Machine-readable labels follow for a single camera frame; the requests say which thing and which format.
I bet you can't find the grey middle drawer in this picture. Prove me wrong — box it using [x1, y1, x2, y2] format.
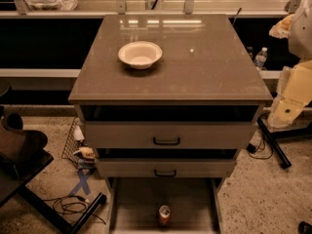
[85, 122, 256, 149]

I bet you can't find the white paper bowl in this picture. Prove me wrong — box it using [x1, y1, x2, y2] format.
[118, 41, 163, 69]

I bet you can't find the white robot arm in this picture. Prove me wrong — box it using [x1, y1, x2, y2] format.
[268, 0, 312, 128]

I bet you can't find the black floor cable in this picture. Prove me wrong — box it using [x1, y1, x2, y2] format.
[42, 195, 107, 226]

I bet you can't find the wire mesh basket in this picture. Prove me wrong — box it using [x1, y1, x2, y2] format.
[61, 118, 79, 168]

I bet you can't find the dark brown chair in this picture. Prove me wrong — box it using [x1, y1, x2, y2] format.
[0, 113, 54, 207]

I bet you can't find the red coke can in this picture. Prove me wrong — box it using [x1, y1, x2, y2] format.
[156, 205, 172, 226]

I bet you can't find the grey lower drawer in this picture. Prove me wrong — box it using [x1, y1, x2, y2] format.
[96, 158, 235, 177]

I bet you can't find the clear water bottle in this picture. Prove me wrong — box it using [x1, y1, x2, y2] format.
[253, 47, 267, 70]

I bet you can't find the snack bag on floor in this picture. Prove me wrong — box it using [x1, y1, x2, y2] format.
[73, 146, 95, 170]

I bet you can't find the blue tape cross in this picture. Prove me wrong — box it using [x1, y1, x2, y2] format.
[68, 170, 95, 196]

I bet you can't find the grey cabinet with counter top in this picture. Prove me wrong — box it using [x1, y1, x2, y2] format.
[67, 14, 274, 180]

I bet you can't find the grey drawer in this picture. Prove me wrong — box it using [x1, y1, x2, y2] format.
[85, 122, 256, 149]
[96, 158, 235, 177]

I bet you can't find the black stand base right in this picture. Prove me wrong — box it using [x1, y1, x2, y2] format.
[257, 118, 312, 170]

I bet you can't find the black table leg frame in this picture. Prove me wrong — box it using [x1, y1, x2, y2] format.
[19, 186, 106, 234]

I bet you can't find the open bottom drawer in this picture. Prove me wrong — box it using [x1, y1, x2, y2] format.
[107, 177, 223, 234]

